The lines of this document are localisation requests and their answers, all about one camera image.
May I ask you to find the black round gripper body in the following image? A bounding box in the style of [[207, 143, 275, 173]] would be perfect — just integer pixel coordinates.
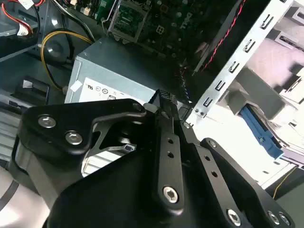
[[46, 118, 230, 228]]

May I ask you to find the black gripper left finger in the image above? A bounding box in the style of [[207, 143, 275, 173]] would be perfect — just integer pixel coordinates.
[[13, 89, 186, 212]]

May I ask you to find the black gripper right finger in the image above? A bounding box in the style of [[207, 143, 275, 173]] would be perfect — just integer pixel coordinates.
[[172, 111, 295, 228]]

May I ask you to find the hard disk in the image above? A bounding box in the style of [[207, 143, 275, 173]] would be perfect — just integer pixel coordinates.
[[238, 104, 297, 161]]

